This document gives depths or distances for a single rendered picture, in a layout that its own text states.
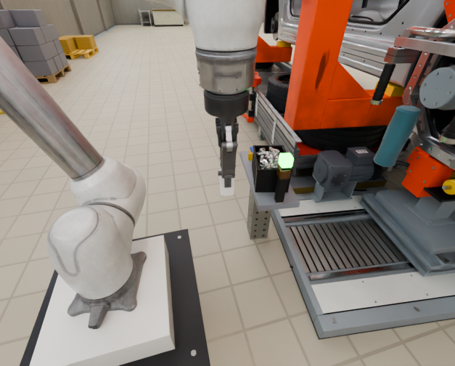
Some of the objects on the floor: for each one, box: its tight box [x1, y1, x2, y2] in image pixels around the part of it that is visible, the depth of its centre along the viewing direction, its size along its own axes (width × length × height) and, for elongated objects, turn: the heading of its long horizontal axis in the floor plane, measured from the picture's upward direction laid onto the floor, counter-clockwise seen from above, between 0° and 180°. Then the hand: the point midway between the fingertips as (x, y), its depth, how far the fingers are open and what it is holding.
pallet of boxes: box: [0, 9, 71, 84], centre depth 405 cm, size 103×69×102 cm
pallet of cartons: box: [59, 35, 99, 60], centre depth 620 cm, size 121×80×42 cm, turn 15°
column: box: [247, 187, 271, 240], centre depth 125 cm, size 10×10×42 cm
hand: (227, 182), depth 50 cm, fingers closed
